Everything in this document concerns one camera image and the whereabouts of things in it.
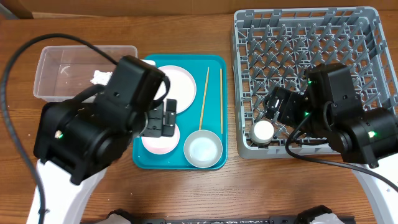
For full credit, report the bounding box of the white cup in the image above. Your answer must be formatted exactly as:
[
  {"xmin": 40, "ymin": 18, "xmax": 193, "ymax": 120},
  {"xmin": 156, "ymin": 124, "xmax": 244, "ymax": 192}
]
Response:
[{"xmin": 249, "ymin": 120, "xmax": 274, "ymax": 145}]

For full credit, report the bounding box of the grey bowl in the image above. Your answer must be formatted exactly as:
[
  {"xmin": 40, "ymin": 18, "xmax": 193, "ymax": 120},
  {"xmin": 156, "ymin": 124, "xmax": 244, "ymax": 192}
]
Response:
[{"xmin": 183, "ymin": 129, "xmax": 223, "ymax": 169}]

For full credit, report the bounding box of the wooden chopstick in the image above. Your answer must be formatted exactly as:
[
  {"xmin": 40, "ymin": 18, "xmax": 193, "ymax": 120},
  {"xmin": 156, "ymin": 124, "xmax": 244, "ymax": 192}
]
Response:
[
  {"xmin": 220, "ymin": 68, "xmax": 223, "ymax": 134},
  {"xmin": 199, "ymin": 67, "xmax": 210, "ymax": 130}
]

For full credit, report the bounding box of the white napkin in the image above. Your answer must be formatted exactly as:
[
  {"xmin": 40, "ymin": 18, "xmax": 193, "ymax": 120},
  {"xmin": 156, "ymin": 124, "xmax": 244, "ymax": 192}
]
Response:
[{"xmin": 90, "ymin": 70, "xmax": 113, "ymax": 85}]

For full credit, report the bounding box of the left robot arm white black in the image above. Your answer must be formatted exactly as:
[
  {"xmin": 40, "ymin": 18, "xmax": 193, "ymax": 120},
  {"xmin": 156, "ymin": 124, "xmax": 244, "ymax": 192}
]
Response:
[{"xmin": 27, "ymin": 55, "xmax": 175, "ymax": 223}]

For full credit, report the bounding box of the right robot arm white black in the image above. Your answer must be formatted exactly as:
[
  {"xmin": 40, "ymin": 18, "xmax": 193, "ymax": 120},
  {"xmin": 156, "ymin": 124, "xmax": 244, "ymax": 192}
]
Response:
[{"xmin": 263, "ymin": 63, "xmax": 397, "ymax": 223}]

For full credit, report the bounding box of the grey dishwasher rack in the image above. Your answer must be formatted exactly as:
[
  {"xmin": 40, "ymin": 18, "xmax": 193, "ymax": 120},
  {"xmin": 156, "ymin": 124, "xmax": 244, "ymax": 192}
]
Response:
[{"xmin": 232, "ymin": 7, "xmax": 397, "ymax": 159}]

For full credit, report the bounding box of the pink plate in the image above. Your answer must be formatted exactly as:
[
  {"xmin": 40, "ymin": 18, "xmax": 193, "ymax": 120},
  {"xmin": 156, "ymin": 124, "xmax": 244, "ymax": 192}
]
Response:
[{"xmin": 159, "ymin": 65, "xmax": 197, "ymax": 114}]

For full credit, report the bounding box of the teal serving tray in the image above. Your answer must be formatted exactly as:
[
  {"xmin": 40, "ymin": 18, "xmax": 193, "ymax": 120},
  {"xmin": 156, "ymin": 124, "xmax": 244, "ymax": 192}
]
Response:
[{"xmin": 132, "ymin": 54, "xmax": 228, "ymax": 170}]

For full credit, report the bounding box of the clear plastic bin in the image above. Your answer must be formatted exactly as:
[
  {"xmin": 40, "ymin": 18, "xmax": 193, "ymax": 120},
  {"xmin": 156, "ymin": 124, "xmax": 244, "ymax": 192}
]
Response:
[{"xmin": 32, "ymin": 45, "xmax": 139, "ymax": 103}]

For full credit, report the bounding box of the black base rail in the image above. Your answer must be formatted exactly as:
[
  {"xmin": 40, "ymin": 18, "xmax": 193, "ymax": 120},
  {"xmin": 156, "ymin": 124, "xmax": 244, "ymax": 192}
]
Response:
[{"xmin": 80, "ymin": 205, "xmax": 355, "ymax": 224}]

